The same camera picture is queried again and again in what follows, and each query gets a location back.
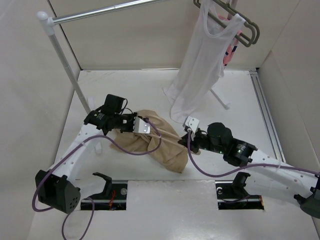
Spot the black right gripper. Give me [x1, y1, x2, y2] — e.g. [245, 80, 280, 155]
[177, 128, 225, 154]

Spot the beige t shirt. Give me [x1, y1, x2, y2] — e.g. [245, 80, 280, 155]
[114, 109, 188, 173]

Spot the beige wooden hanger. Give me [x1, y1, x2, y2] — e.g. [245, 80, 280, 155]
[145, 131, 181, 142]

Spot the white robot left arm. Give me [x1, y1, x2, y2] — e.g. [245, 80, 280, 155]
[31, 94, 142, 214]

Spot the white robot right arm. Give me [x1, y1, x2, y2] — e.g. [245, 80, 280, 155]
[179, 117, 320, 219]

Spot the grey plastic hanger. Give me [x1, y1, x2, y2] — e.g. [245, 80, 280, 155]
[190, 0, 260, 51]

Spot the white tank top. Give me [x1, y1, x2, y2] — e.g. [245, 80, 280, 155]
[162, 0, 247, 125]

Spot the pink garment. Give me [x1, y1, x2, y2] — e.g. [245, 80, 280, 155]
[218, 14, 242, 68]

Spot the white clothes rack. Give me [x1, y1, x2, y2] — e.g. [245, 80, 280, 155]
[36, 0, 241, 153]

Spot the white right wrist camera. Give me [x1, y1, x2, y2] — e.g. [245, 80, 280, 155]
[183, 116, 200, 140]

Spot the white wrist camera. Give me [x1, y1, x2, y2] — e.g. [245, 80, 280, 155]
[183, 116, 200, 140]
[132, 116, 151, 134]

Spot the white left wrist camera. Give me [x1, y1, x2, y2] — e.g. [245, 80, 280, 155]
[132, 116, 151, 134]

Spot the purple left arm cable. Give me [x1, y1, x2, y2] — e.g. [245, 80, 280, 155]
[31, 118, 162, 240]

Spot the aluminium rail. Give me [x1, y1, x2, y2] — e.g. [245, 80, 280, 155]
[249, 70, 286, 162]

